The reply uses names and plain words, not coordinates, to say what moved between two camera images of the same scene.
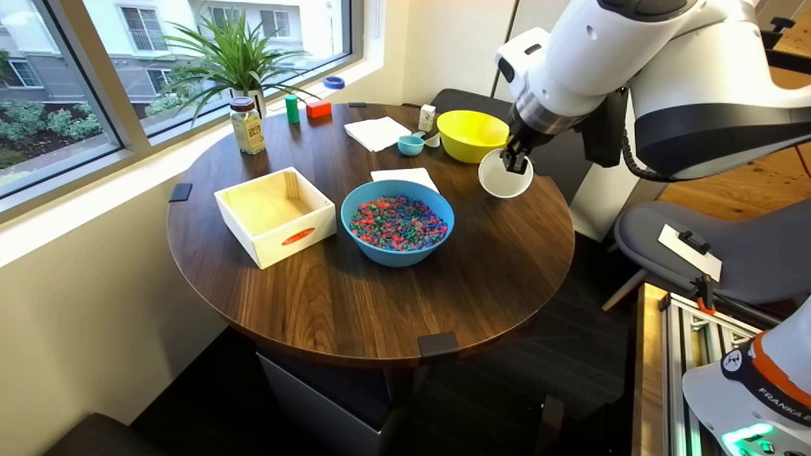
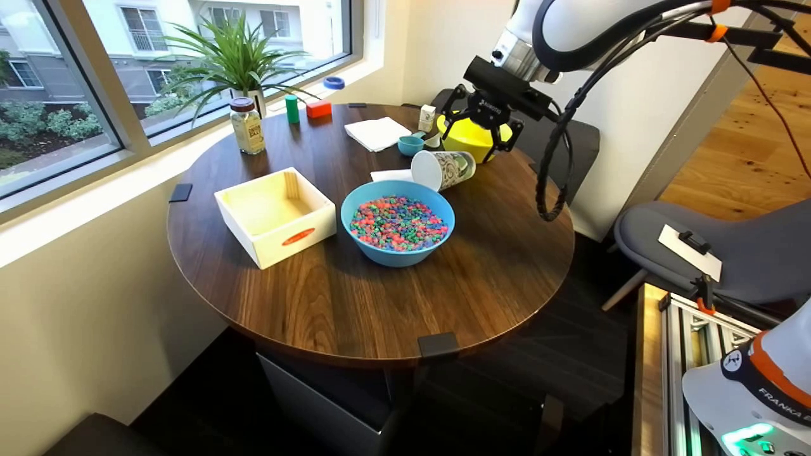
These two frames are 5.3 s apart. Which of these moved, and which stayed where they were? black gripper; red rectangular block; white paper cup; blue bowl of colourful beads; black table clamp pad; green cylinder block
Moved: black gripper; white paper cup
Stayed: red rectangular block; blue bowl of colourful beads; green cylinder block; black table clamp pad
